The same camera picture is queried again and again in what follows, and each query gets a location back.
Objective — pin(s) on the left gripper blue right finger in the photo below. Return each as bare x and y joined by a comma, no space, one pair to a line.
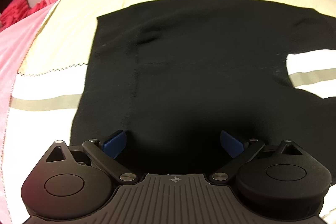
231,145

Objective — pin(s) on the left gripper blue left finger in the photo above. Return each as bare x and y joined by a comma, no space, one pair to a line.
115,144

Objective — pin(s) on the black pants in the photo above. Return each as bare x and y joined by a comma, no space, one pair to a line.
177,73

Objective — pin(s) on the yellow patterned quilt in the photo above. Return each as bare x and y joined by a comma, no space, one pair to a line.
49,84

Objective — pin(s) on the pink bed sheet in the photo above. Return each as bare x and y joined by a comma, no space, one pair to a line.
15,43

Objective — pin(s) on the red clothes pile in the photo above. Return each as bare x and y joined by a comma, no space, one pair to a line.
18,10

